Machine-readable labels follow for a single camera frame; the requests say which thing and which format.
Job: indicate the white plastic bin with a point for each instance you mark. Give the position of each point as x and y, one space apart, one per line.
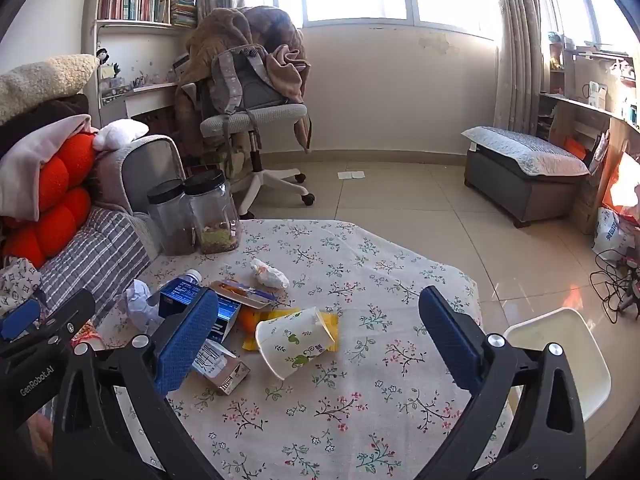
560 350

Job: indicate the yellow snack packet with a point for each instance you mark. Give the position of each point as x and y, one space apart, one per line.
331 322

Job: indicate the large clear jar black lid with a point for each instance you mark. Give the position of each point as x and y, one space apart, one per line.
212 215

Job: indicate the white desk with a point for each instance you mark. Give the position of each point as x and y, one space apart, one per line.
145 97

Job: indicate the crumpled white tissue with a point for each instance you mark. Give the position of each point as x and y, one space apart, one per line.
270 274

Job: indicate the dark brown cloth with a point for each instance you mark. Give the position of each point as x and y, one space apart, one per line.
40 112

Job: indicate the clear plastic bottle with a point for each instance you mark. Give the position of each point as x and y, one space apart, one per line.
191 276

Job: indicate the cream fleece pillow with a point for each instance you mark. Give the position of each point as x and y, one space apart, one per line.
40 82

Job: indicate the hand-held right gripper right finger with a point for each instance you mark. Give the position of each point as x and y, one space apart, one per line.
450 340

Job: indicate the quilted grey cover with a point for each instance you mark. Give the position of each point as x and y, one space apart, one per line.
525 150

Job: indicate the small brown white carton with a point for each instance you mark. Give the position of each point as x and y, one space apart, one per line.
222 367

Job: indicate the white printed paper cup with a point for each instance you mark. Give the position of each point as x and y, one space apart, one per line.
292 342

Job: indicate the grey storage ottoman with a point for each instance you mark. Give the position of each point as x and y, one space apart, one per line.
505 190

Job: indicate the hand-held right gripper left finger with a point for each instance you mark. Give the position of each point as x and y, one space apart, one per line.
185 340

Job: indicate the small dark-haired doll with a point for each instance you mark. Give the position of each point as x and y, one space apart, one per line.
103 55

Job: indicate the floral tablecloth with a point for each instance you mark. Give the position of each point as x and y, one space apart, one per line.
350 410

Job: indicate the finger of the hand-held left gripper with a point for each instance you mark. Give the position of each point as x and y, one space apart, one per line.
20 316

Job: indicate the red tufted cushion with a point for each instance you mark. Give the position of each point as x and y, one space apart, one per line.
60 210

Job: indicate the pale pink garment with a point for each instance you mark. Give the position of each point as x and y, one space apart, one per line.
30 155

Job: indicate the grey backpack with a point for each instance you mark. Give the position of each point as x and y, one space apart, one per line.
245 80

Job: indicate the beige curtain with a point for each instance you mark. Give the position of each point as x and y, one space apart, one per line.
520 45

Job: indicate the orange peel piece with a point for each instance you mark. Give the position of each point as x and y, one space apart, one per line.
247 322

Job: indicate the white plush toy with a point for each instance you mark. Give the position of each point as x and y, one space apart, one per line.
120 132

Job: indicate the red white wrapper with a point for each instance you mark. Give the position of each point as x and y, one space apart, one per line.
87 342

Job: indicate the white patterned cloth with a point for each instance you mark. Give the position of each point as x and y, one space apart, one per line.
17 277

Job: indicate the pink cloth on chair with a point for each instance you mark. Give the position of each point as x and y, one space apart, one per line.
285 72

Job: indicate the blue cardboard box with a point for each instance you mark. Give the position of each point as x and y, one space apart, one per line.
180 294

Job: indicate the white paper sheet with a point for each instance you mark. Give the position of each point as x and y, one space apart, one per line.
351 175

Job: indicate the small clear jar black lid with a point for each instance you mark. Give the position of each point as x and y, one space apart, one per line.
167 220

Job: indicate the wooden shelf desk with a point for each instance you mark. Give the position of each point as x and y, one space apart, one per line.
570 115

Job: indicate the grey mesh chair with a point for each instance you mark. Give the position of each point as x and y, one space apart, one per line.
145 165

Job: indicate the white plastic bag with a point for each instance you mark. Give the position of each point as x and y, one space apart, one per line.
610 235

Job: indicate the grey striped cushion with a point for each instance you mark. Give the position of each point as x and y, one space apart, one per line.
95 255

